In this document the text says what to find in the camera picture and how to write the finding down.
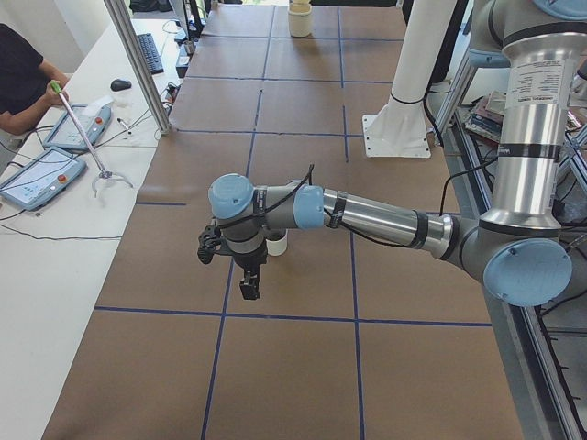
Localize white ceramic mug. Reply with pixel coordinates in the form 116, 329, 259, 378
266, 229, 288, 257

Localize reacher grabber stick tool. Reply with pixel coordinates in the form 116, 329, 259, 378
49, 80, 134, 196

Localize black marker pen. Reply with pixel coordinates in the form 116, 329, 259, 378
117, 118, 129, 130

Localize lower teach pendant tablet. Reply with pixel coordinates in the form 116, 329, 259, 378
1, 147, 87, 211

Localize teach pendant tablet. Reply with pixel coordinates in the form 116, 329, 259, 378
42, 103, 114, 153
1, 147, 87, 211

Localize upper teach pendant tablet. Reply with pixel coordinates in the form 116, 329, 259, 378
42, 103, 114, 153

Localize black computer mouse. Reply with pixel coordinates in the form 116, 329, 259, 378
110, 79, 132, 92

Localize black keyboard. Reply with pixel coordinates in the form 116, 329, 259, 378
137, 33, 164, 74

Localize white oval bin container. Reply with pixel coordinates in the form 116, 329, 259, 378
288, 0, 313, 38

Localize stack of books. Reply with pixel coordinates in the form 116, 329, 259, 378
464, 91, 586, 143

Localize person in black shirt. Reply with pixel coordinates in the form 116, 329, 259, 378
1, 24, 69, 136

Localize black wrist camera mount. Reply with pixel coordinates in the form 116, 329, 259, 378
197, 223, 233, 265

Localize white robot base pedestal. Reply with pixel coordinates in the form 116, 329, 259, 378
362, 0, 468, 159

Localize aluminium frame post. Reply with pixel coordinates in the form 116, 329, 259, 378
104, 0, 171, 136

